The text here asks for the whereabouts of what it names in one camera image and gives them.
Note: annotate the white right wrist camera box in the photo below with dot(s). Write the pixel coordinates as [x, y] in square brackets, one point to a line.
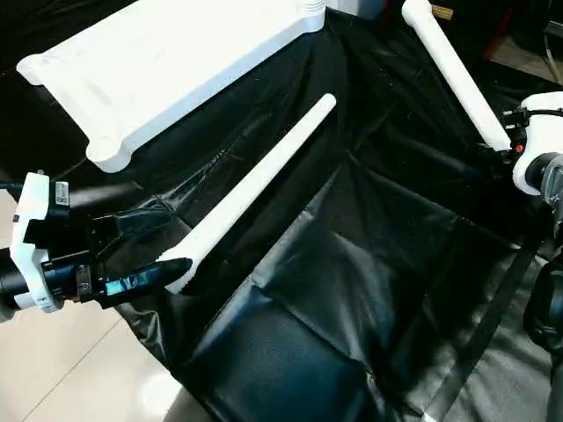
[541, 141]

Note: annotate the small yellow tag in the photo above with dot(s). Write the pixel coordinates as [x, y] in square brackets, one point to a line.
[442, 11]

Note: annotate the white plastic table top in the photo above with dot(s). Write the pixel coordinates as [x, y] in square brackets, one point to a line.
[158, 70]

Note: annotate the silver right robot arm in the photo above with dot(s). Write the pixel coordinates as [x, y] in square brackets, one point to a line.
[550, 264]

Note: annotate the black work mat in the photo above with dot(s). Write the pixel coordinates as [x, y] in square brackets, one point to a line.
[396, 264]

